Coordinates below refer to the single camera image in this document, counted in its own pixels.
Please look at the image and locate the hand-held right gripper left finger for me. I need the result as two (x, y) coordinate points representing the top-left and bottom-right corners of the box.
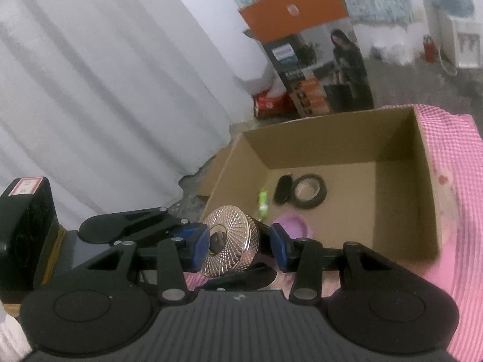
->
(86, 223), (211, 305)

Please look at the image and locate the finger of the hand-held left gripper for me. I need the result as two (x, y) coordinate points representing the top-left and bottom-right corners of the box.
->
(206, 265), (277, 292)
(78, 206), (207, 246)

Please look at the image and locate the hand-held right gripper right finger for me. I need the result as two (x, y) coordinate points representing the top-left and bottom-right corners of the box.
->
(269, 222), (383, 305)

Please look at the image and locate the dark jar with gold lid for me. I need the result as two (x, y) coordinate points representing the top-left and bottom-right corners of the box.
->
(199, 204), (271, 278)

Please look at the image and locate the brown cardboard box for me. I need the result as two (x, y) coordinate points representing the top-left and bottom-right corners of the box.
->
(198, 106), (443, 264)

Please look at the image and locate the pink round dish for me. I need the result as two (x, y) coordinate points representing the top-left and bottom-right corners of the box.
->
(271, 213), (312, 239)

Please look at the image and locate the green glue stick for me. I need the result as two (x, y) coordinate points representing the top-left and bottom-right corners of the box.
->
(257, 190), (270, 220)

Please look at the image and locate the black tape roll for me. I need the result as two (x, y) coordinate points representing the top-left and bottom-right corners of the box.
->
(291, 174), (327, 209)

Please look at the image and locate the white curtain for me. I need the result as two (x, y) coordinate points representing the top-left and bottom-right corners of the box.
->
(0, 0), (273, 214)

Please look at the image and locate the red package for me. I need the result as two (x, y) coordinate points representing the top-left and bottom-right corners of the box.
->
(253, 88), (299, 119)

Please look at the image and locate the pink checked blanket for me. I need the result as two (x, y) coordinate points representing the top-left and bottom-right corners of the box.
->
(184, 103), (483, 362)

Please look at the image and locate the orange printed carton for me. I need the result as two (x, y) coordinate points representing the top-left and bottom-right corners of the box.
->
(238, 0), (375, 119)

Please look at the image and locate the white plastic bag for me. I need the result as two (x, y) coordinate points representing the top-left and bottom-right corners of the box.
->
(372, 43), (414, 65)

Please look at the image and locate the white water dispenser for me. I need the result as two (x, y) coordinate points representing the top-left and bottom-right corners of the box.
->
(440, 15), (483, 69)

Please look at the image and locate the white hose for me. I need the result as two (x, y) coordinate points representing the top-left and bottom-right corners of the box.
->
(437, 45), (458, 77)

